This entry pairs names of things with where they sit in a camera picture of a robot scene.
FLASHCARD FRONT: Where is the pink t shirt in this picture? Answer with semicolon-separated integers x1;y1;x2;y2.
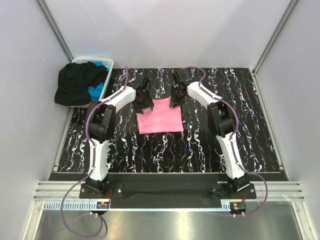
136;97;184;135

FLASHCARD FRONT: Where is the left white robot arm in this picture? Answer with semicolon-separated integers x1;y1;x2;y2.
81;75;154;198

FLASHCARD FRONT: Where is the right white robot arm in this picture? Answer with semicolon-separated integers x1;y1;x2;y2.
169;69;250;199

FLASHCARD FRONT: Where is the blue t shirt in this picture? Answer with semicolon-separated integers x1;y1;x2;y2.
88;61;110;100

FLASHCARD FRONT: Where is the white plastic laundry basket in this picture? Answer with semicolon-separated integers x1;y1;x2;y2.
72;56;114;100

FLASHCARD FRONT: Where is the black t shirt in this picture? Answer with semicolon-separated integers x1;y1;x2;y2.
54;61;109;107

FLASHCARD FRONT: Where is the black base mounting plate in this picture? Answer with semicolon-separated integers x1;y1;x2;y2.
79;173;257;211

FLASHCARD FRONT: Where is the left orange connector box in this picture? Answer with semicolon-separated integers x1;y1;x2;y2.
96;201;110;209

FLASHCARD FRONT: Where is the orange connector box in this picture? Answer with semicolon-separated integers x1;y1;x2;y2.
231;202;247;211
96;201;110;209

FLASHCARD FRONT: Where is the right orange connector box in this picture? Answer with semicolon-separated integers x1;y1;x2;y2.
231;202;247;211

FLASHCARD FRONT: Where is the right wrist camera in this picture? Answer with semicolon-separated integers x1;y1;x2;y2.
172;69;198;86

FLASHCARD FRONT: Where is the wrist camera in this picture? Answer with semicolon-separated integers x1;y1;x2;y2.
132;75;151;91
172;69;198;86

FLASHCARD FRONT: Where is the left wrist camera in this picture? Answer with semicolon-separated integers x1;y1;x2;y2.
132;75;151;91

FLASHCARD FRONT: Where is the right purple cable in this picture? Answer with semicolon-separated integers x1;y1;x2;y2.
183;66;270;217

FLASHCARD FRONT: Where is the purple cable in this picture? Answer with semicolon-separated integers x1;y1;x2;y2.
183;66;270;217
59;66;130;240

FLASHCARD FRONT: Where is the aluminium frame rail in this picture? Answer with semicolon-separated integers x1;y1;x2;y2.
33;181;304;212

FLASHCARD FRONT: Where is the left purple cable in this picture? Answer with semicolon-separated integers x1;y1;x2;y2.
59;66;130;240

